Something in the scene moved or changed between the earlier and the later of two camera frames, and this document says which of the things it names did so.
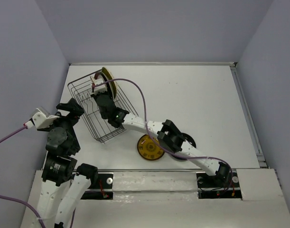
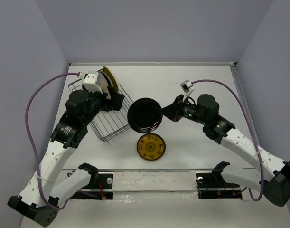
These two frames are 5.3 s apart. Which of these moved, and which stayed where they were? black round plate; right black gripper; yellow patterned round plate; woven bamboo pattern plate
Moved: black round plate; right black gripper
Stayed: yellow patterned round plate; woven bamboo pattern plate
